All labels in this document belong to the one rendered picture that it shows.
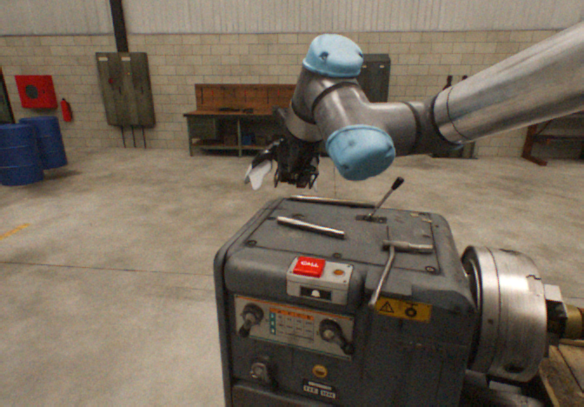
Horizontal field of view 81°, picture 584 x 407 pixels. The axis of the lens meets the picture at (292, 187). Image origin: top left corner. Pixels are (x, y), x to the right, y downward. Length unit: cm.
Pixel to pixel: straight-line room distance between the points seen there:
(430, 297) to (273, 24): 704
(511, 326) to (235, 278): 61
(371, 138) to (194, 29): 763
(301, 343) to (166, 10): 774
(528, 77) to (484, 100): 5
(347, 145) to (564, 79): 20
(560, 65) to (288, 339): 76
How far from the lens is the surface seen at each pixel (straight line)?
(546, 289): 99
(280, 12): 757
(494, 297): 92
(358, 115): 43
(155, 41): 823
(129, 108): 832
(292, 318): 87
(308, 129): 53
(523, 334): 94
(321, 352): 91
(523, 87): 40
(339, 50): 47
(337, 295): 75
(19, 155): 662
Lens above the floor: 166
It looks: 19 degrees down
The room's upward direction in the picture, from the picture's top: straight up
